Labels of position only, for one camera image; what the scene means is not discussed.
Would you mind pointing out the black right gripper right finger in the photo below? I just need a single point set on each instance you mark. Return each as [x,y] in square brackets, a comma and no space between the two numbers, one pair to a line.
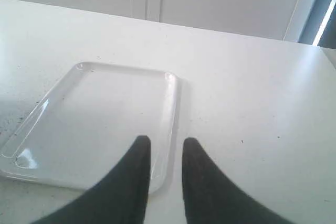
[211,197]

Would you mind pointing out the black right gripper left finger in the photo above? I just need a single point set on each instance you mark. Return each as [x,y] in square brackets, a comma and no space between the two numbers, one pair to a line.
[120,197]

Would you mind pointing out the white plastic tray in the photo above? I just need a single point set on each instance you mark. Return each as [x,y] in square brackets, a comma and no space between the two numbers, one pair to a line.
[85,123]

